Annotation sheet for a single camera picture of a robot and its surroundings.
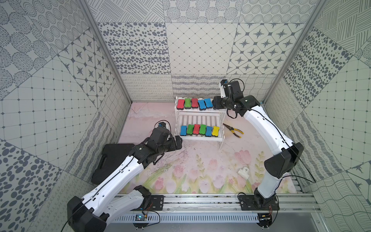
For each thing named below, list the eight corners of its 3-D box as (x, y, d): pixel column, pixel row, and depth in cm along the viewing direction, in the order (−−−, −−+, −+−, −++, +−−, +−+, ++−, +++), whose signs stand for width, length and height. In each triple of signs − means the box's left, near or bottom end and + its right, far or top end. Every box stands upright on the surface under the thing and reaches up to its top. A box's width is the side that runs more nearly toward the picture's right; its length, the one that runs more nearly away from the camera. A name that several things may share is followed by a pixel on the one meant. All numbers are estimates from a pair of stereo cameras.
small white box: (245, 180, 83) (247, 179, 81) (237, 173, 86) (238, 171, 83) (250, 174, 86) (252, 172, 83) (242, 166, 89) (243, 164, 86)
